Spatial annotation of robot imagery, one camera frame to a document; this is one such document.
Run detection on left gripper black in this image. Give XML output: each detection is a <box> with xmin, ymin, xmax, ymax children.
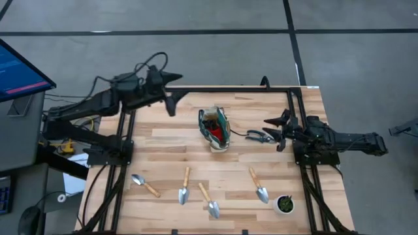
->
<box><xmin>142</xmin><ymin>65</ymin><xmax>189</xmax><ymax>118</ymax></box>

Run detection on blue screen monitor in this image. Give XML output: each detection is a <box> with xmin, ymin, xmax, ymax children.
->
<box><xmin>0</xmin><ymin>38</ymin><xmax>57</xmax><ymax>104</ymax></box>

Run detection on black red gardening gloves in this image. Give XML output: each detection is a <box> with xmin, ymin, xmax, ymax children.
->
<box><xmin>202</xmin><ymin>117</ymin><xmax>227</xmax><ymax>142</ymax></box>

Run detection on black keyboard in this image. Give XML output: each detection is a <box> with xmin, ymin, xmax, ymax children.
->
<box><xmin>0</xmin><ymin>176</ymin><xmax>14</xmax><ymax>216</ymax></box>

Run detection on dark stand foot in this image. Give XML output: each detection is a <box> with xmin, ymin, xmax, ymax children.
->
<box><xmin>388</xmin><ymin>117</ymin><xmax>418</xmax><ymax>138</ymax></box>

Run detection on white paper sheet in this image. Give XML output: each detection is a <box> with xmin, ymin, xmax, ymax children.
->
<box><xmin>62</xmin><ymin>152</ymin><xmax>91</xmax><ymax>196</ymax></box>

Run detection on wooden handle steel trowel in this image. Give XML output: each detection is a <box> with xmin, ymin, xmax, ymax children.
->
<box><xmin>178</xmin><ymin>166</ymin><xmax>191</xmax><ymax>206</ymax></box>
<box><xmin>248</xmin><ymin>167</ymin><xmax>270</xmax><ymax>205</ymax></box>
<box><xmin>197</xmin><ymin>182</ymin><xmax>221</xmax><ymax>219</ymax></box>
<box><xmin>131</xmin><ymin>174</ymin><xmax>162</xmax><ymax>198</ymax></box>

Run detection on grey desk cabinet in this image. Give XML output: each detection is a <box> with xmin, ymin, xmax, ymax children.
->
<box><xmin>0</xmin><ymin>91</ymin><xmax>45</xmax><ymax>172</ymax></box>

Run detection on beige green gardening bag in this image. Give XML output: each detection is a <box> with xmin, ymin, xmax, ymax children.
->
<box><xmin>198</xmin><ymin>106</ymin><xmax>231</xmax><ymax>153</ymax></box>

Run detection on small plant in white pot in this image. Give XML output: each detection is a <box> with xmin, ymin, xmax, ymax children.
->
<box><xmin>272</xmin><ymin>194</ymin><xmax>296</xmax><ymax>215</ymax></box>

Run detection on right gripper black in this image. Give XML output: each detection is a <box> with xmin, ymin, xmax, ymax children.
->
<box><xmin>263</xmin><ymin>109</ymin><xmax>308</xmax><ymax>153</ymax></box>

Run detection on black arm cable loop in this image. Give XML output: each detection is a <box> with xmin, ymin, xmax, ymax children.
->
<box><xmin>86</xmin><ymin>51</ymin><xmax>169</xmax><ymax>102</ymax></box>

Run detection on yellow clamp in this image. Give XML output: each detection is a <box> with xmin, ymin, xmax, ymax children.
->
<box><xmin>57</xmin><ymin>138</ymin><xmax>76</xmax><ymax>156</ymax></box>

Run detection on black computer mouse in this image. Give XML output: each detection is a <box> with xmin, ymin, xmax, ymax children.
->
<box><xmin>18</xmin><ymin>206</ymin><xmax>42</xmax><ymax>235</ymax></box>

